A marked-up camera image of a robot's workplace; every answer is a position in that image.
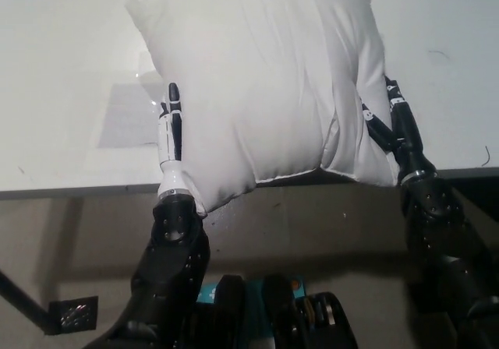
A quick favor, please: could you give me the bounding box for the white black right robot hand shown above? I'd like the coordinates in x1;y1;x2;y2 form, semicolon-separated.
360;74;438;187

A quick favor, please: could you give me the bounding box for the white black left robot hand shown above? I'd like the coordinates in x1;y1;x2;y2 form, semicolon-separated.
157;83;195;199

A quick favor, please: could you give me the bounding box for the white square pillow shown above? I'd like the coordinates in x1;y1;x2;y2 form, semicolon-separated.
125;0;402;220

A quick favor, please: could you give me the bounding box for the black table foot plate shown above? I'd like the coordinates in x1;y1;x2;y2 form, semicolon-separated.
42;295;99;335

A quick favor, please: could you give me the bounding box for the black diagonal table leg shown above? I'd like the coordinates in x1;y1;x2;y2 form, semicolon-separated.
0;267;54;321

